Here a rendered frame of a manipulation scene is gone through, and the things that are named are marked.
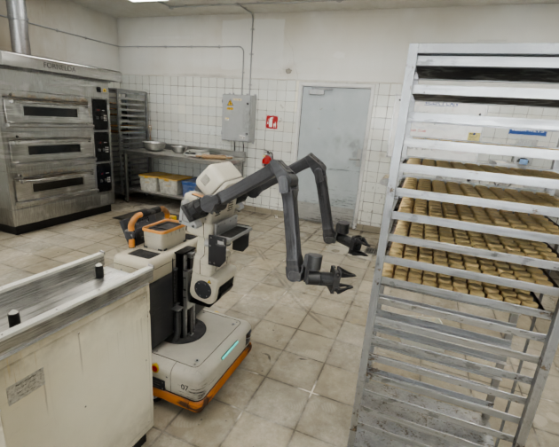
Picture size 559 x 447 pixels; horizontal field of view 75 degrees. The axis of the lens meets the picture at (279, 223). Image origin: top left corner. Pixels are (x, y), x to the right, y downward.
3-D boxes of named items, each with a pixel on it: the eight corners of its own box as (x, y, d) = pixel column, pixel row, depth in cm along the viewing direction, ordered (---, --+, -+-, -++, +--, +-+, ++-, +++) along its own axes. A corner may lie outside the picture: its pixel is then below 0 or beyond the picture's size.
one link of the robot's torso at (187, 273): (178, 307, 206) (178, 267, 199) (206, 287, 231) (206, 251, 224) (219, 319, 197) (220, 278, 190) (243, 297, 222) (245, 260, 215)
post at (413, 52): (346, 448, 167) (409, 43, 119) (348, 443, 169) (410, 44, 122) (353, 450, 166) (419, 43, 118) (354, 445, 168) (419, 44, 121)
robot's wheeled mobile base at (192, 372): (100, 379, 209) (97, 341, 202) (170, 325, 266) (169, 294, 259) (200, 419, 187) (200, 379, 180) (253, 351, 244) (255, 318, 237)
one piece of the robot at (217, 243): (200, 263, 185) (200, 223, 179) (227, 247, 210) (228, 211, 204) (227, 270, 180) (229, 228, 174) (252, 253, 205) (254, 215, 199)
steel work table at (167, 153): (122, 202, 612) (120, 143, 585) (152, 195, 677) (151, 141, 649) (221, 221, 547) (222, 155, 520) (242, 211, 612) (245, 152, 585)
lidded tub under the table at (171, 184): (156, 192, 596) (156, 176, 589) (175, 188, 638) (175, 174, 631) (176, 196, 583) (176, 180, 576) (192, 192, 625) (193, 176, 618)
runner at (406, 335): (371, 330, 194) (372, 325, 193) (371, 327, 197) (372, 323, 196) (507, 365, 173) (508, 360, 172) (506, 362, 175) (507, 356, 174)
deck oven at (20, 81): (26, 240, 414) (1, 49, 358) (-40, 223, 455) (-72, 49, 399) (128, 212, 554) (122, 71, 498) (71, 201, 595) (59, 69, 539)
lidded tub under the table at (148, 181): (137, 189, 611) (137, 174, 603) (157, 185, 652) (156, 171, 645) (155, 192, 596) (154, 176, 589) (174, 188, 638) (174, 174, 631)
